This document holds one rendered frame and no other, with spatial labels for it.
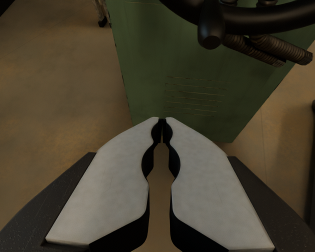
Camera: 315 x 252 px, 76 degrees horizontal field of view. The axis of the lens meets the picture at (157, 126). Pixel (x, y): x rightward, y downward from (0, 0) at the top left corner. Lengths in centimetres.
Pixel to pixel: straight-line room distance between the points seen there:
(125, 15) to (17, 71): 97
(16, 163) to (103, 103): 45
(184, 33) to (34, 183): 79
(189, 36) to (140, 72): 18
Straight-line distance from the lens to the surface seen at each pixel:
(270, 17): 27
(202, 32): 20
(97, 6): 141
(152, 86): 63
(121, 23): 50
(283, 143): 106
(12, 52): 150
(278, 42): 39
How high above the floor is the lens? 82
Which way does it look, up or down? 61 degrees down
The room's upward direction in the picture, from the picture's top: straight up
